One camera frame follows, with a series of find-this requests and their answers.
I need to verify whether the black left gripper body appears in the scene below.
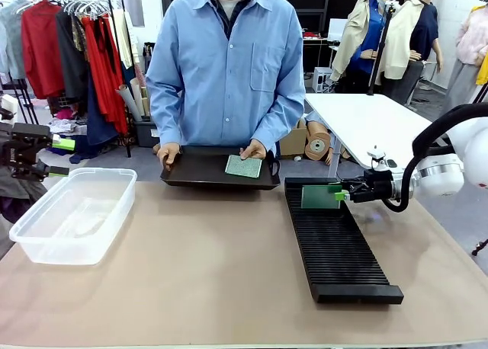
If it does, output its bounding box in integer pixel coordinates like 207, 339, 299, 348
0, 122, 39, 175

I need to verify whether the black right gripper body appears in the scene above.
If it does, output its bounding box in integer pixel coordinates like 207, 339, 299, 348
353, 168, 397, 205

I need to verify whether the green printed circuit board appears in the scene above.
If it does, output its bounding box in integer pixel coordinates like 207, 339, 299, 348
224, 154, 264, 180
300, 184, 342, 210

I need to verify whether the black plastic tray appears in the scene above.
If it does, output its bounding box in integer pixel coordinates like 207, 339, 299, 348
159, 145, 282, 192

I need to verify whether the person's right forearm blue sleeve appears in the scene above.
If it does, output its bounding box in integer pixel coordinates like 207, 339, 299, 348
146, 76, 185, 146

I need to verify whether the person's left forearm blue sleeve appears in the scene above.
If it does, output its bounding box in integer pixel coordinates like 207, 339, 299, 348
249, 91, 307, 152

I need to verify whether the person's left hand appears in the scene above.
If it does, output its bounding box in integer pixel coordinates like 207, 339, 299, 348
239, 139, 268, 161

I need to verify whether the person's right hand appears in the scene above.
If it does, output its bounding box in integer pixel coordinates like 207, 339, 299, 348
156, 142, 181, 171

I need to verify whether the white patterned cloth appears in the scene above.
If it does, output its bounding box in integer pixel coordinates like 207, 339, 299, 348
48, 118, 82, 135

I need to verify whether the blue cloth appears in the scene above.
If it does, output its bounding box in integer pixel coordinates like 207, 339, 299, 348
68, 134, 101, 165

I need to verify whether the pink cloth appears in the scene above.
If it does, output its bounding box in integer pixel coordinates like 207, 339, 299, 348
55, 107, 78, 122

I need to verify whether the grey cloth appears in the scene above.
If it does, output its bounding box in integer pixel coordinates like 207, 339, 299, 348
0, 165, 49, 213

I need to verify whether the navy blue garment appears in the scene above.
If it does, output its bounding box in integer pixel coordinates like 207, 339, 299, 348
86, 74, 120, 146

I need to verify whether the white block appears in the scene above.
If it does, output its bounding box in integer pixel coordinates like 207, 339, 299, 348
0, 93, 19, 123

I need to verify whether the brown paper roll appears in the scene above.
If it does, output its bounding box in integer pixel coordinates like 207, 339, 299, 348
304, 120, 336, 166

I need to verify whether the clear plastic box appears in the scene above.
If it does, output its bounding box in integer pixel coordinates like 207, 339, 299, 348
8, 167, 138, 266

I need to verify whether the black slotted PCB rack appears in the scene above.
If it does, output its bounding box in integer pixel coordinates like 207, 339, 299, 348
284, 177, 405, 305

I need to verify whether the purple cloth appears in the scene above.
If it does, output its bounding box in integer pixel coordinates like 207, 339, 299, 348
0, 196, 25, 225

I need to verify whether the white table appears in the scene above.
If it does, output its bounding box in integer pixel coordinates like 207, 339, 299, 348
303, 92, 454, 183

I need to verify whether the brown cardboard box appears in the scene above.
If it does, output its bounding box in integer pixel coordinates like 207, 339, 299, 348
280, 119, 308, 160

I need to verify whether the red dress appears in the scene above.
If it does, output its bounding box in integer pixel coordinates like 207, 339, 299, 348
81, 16, 129, 135

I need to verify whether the black jacket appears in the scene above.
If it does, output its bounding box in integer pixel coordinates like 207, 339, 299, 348
56, 8, 91, 104

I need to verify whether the dark grey storage bin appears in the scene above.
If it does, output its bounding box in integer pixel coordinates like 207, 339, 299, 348
133, 120, 160, 149

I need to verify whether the beige paper roll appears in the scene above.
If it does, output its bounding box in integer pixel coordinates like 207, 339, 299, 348
129, 77, 148, 117

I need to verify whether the red shirt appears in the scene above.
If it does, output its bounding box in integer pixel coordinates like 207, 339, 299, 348
21, 0, 66, 101

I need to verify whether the light grey-blue shirt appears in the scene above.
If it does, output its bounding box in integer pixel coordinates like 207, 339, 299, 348
0, 0, 28, 82

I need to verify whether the black bag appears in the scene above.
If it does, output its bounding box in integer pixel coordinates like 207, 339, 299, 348
143, 42, 156, 75

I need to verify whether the cream garment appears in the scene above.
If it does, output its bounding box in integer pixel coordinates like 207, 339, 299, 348
111, 8, 135, 70

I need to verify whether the black pole stand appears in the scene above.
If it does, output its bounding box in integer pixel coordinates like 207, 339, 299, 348
367, 2, 398, 97

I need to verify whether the mannequin beige jacket blue shirt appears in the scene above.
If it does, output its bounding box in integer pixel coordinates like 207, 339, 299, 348
330, 0, 390, 94

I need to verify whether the mannequin cream jacket navy top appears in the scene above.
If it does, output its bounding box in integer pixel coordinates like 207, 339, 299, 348
380, 0, 445, 106

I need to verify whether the white box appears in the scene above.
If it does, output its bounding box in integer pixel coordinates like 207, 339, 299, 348
327, 18, 349, 40

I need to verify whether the yellow garment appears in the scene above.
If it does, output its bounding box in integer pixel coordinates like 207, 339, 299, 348
475, 51, 488, 86

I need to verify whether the person torso blue shirt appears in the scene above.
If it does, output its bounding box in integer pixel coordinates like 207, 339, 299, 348
146, 0, 307, 154

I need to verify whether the mannequin pink sweater grey skirt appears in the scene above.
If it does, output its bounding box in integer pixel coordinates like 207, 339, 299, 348
438, 4, 488, 116

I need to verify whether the black shelf unit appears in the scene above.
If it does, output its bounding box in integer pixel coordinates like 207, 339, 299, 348
297, 0, 344, 75

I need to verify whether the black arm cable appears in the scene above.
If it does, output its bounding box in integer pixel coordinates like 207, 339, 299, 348
380, 103, 488, 213

